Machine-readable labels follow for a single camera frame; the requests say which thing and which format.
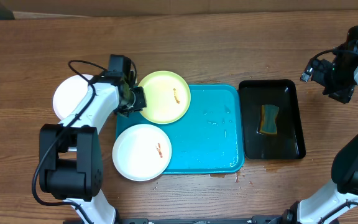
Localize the yellow-green plate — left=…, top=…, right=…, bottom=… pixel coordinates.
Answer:
left=139, top=70, right=191, bottom=124

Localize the green yellow sponge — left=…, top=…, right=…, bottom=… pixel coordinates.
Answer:
left=258, top=105, right=279, bottom=134

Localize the white plate with stain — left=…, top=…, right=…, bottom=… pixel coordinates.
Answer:
left=52, top=75, right=88, bottom=120

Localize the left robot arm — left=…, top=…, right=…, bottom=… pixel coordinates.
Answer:
left=32, top=79, right=146, bottom=223

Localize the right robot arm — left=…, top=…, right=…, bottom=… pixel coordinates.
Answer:
left=272, top=26, right=358, bottom=223

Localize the black water tray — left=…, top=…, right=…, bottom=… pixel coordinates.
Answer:
left=238, top=79, right=306, bottom=160

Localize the teal plastic tray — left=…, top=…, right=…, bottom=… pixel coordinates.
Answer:
left=115, top=84, right=246, bottom=175

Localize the white plate front left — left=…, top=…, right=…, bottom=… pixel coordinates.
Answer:
left=112, top=124, right=172, bottom=182

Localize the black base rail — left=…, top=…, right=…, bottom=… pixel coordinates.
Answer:
left=62, top=214, right=340, bottom=224

